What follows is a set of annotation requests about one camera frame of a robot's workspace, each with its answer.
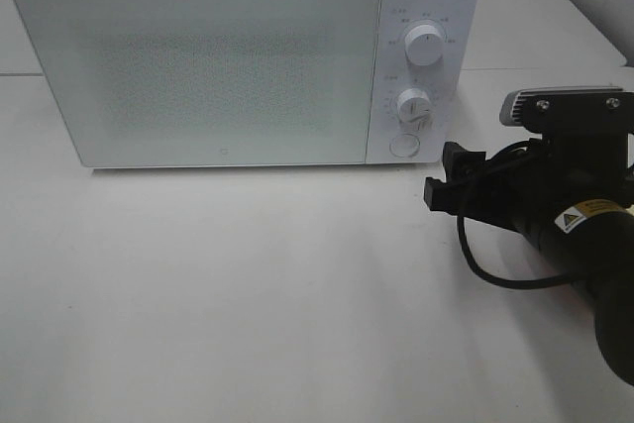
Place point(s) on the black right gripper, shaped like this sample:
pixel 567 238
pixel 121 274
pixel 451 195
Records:
pixel 559 187

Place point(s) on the round white door button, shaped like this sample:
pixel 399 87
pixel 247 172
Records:
pixel 404 146

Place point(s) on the white microwave door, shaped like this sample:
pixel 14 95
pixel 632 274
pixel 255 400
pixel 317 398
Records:
pixel 162 83

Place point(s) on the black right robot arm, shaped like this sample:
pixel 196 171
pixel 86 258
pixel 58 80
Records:
pixel 599 268

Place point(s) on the lower white timer knob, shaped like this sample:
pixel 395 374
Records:
pixel 413 105

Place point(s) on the upper white round knob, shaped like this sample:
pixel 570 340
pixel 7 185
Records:
pixel 424 43

